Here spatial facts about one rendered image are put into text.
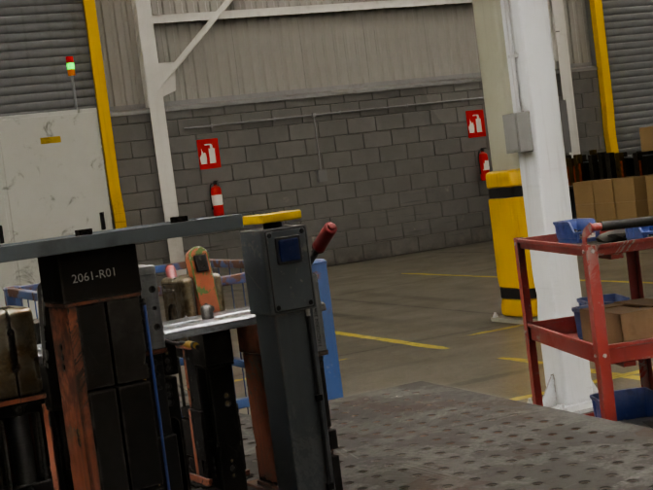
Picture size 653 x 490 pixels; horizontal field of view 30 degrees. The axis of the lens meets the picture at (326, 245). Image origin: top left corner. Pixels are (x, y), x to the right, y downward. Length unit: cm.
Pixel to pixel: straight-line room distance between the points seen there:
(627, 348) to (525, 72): 215
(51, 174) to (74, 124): 43
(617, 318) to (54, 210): 659
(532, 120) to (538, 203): 38
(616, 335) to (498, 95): 520
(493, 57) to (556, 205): 337
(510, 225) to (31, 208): 369
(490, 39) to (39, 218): 372
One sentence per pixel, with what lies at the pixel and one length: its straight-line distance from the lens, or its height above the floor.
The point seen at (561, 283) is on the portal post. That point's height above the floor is 59.
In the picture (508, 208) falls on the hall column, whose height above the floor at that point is 83.
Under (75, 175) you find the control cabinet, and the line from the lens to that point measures 984.
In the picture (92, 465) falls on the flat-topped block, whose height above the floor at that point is 89.
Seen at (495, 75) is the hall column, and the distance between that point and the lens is 892.
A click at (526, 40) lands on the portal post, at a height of 171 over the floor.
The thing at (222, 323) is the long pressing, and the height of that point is 100.
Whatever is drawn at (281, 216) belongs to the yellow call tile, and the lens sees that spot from 160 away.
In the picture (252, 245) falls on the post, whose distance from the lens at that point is 161.
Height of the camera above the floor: 119
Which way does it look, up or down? 3 degrees down
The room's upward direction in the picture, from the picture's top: 7 degrees counter-clockwise
